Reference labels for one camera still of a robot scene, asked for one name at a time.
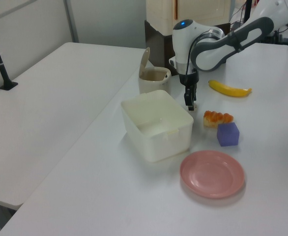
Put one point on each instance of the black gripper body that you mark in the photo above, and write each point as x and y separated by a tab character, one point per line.
188	76

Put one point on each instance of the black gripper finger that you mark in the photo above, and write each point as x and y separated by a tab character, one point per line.
194	93
188	99

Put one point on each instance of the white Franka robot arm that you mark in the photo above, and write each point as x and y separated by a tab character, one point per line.
209	46

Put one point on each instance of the beige mini trash can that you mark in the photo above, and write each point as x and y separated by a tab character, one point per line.
152	76

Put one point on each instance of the orange croissant bread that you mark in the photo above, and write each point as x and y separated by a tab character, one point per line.
217	118

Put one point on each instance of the yellow banana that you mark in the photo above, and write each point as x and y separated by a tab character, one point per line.
228	89

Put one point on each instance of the white plastic storage box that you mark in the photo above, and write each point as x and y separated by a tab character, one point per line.
157	125

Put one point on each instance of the purple cube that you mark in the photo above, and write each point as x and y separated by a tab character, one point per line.
227	135

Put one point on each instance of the cream toy cabinet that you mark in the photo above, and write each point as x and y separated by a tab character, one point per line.
183	12

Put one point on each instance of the pink plate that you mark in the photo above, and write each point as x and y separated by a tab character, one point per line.
212	174

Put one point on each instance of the black equipment on table edge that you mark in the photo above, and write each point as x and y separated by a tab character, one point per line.
287	37

